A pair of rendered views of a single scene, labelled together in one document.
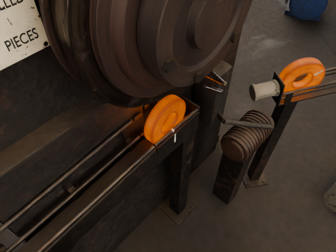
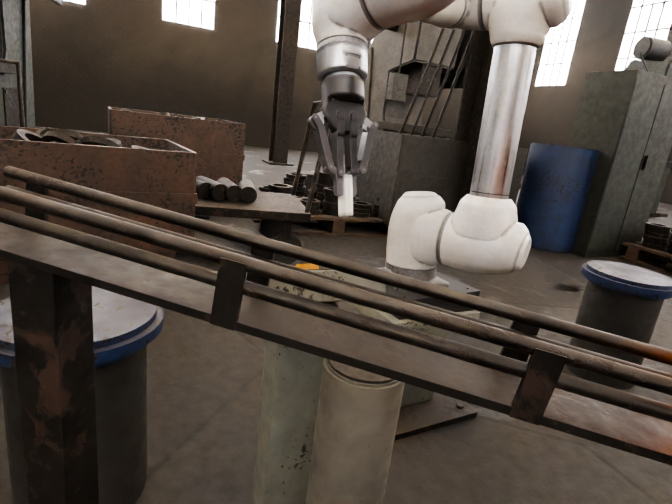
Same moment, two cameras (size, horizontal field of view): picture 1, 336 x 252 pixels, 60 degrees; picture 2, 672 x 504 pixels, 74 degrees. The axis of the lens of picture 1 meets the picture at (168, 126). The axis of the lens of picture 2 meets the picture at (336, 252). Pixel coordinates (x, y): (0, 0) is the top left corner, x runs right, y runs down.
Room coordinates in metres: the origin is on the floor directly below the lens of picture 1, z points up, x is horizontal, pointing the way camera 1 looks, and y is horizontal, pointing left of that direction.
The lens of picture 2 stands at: (1.18, -0.70, 0.84)
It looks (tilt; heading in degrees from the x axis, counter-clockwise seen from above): 16 degrees down; 201
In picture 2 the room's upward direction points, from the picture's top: 7 degrees clockwise
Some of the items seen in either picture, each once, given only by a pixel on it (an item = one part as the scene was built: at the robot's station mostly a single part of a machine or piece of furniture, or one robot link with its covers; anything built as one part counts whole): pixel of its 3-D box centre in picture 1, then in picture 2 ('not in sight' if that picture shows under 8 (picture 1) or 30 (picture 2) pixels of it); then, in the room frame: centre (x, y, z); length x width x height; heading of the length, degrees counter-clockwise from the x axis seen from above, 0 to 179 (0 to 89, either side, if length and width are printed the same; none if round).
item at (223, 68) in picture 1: (209, 90); not in sight; (0.73, -0.14, 0.68); 0.11 x 0.08 x 0.24; 47
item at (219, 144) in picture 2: not in sight; (174, 157); (-1.98, -3.57, 0.38); 1.03 x 0.83 x 0.75; 140
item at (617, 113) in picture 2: not in sight; (613, 168); (-3.43, -0.01, 0.75); 0.70 x 0.48 x 1.50; 137
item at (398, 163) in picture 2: not in sight; (429, 181); (-2.89, -1.47, 0.43); 1.23 x 0.93 x 0.87; 135
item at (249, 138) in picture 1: (238, 161); not in sight; (0.70, -0.32, 0.27); 0.22 x 0.13 x 0.53; 137
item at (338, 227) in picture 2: not in sight; (325, 198); (-2.27, -2.20, 0.22); 1.20 x 0.81 x 0.44; 132
